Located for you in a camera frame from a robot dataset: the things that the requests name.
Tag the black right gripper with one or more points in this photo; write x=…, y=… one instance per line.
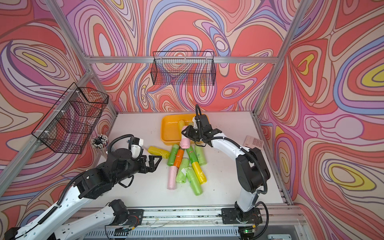
x=188, y=132

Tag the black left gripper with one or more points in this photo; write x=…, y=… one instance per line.
x=151, y=163

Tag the pink labelled trash bag roll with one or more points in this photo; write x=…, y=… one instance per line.
x=185, y=143

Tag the yellow trash bag roll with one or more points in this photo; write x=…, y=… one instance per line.
x=181, y=124
x=199, y=173

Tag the yellow plastic storage box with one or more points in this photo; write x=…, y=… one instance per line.
x=170, y=132

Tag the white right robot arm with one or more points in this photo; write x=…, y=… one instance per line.
x=252, y=171

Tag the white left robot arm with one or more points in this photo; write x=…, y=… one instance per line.
x=52, y=225

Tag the yellow roll upper left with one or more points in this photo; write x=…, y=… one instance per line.
x=159, y=152

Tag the light green roll upper right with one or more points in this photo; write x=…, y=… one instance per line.
x=200, y=155

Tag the pink trash bag roll left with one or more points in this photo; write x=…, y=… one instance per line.
x=173, y=171

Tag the green roll beside orange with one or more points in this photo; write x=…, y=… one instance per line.
x=173, y=154

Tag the orange trash bag roll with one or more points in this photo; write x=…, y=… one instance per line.
x=179, y=158

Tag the large green trash bag roll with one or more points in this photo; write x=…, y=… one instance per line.
x=193, y=180

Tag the pink calculator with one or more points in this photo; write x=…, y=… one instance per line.
x=252, y=142

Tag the pencil holder cup with pencils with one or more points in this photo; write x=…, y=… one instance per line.
x=100, y=143

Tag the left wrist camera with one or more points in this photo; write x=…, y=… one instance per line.
x=136, y=145

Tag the black wire basket on back wall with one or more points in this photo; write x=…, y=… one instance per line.
x=183, y=68

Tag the black wire basket on wall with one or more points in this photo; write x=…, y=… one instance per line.
x=73, y=121
x=183, y=68

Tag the metal base rail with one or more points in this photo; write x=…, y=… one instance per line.
x=173, y=223

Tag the black wire basket on left wall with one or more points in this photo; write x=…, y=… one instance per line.
x=73, y=121

